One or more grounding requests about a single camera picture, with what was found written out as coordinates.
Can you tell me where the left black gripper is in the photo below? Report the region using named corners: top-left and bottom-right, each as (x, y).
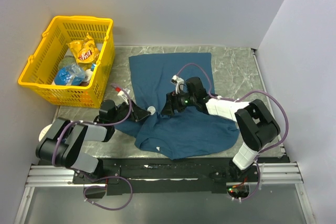
top-left (110, 99), bottom-right (151, 125)

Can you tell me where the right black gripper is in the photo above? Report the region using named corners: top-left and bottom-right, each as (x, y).
top-left (161, 88), bottom-right (197, 116)

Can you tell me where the blue t-shirt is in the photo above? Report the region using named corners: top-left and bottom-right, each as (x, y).
top-left (115, 52), bottom-right (239, 159)

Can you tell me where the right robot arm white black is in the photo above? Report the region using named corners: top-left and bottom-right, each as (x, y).
top-left (161, 75), bottom-right (280, 182)

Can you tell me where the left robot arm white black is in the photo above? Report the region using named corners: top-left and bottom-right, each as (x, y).
top-left (35, 100), bottom-right (156, 183)

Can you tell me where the small white bottle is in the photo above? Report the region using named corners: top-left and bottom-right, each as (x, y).
top-left (83, 63), bottom-right (96, 82)

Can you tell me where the blue plastic bag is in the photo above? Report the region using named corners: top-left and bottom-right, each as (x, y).
top-left (54, 63), bottom-right (86, 86)

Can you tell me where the yellow snack bag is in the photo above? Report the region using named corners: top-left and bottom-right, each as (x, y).
top-left (67, 33), bottom-right (100, 64)

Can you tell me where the toilet paper roll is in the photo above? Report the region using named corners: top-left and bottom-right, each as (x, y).
top-left (38, 124), bottom-right (52, 142)

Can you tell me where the yellow plastic basket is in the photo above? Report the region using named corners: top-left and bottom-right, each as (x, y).
top-left (18, 16), bottom-right (115, 108)

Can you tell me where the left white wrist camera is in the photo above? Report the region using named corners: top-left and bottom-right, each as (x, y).
top-left (113, 86), bottom-right (130, 103)

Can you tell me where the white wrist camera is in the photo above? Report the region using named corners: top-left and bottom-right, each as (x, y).
top-left (171, 75), bottom-right (184, 94)
top-left (113, 86), bottom-right (130, 103)

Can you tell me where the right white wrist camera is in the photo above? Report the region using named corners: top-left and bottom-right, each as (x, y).
top-left (171, 75), bottom-right (184, 94)

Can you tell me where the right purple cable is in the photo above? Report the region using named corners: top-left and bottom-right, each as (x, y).
top-left (175, 63), bottom-right (289, 204)

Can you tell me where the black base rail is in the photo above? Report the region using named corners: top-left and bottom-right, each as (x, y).
top-left (73, 156), bottom-right (296, 195)

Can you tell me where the aluminium frame rail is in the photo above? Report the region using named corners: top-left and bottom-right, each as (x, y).
top-left (14, 163), bottom-right (87, 224)

